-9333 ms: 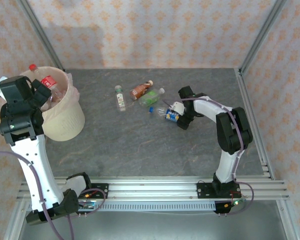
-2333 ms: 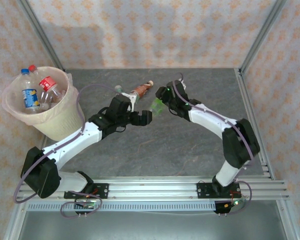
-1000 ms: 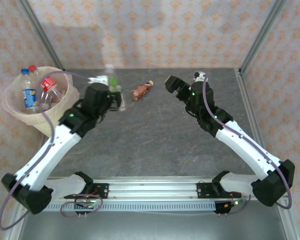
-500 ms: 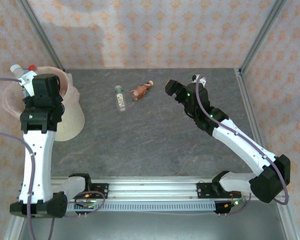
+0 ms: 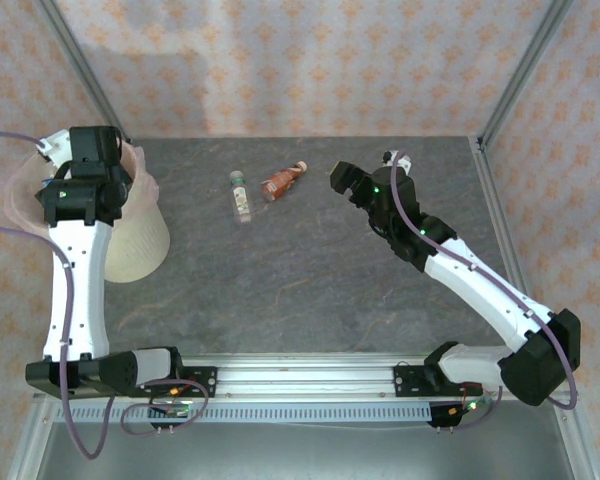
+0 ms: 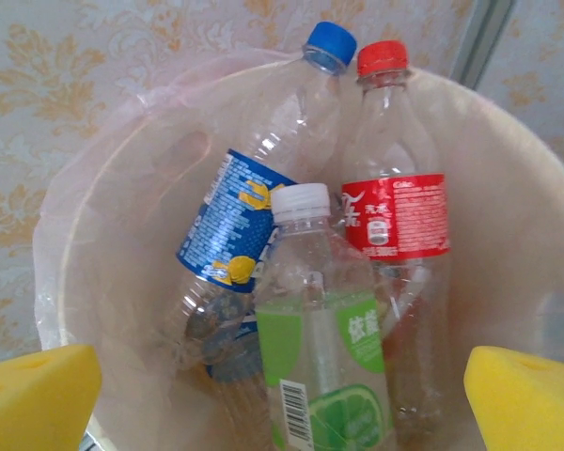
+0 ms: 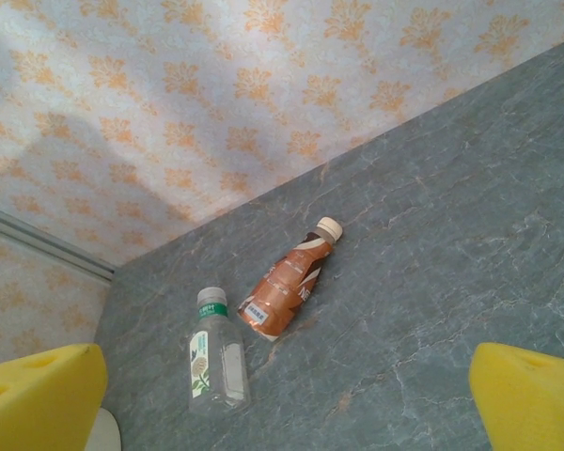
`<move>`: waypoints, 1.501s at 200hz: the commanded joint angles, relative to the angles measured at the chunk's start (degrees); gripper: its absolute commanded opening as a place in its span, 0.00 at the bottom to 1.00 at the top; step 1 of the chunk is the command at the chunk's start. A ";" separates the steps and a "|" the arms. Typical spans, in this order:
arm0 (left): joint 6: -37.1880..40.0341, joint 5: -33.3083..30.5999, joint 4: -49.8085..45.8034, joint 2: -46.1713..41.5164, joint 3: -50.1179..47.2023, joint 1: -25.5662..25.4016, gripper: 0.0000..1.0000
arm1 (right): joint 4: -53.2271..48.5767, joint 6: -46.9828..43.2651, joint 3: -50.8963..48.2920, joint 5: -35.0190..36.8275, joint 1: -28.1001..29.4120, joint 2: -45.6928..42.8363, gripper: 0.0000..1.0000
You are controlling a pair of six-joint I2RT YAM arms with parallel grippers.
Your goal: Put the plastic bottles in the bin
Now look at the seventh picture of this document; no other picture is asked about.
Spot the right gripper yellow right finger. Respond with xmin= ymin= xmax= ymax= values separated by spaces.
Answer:
xmin=468 ymin=341 xmax=564 ymax=451

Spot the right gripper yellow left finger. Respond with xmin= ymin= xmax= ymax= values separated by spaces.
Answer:
xmin=0 ymin=342 xmax=108 ymax=451

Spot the clear bottle flower label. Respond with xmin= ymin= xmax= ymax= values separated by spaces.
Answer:
xmin=186 ymin=286 xmax=252 ymax=414

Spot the brown coffee drink bottle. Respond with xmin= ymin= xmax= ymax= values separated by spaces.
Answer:
xmin=237 ymin=215 xmax=344 ymax=343

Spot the aluminium wall corner rail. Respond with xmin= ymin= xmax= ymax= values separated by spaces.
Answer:
xmin=0 ymin=201 xmax=118 ymax=287

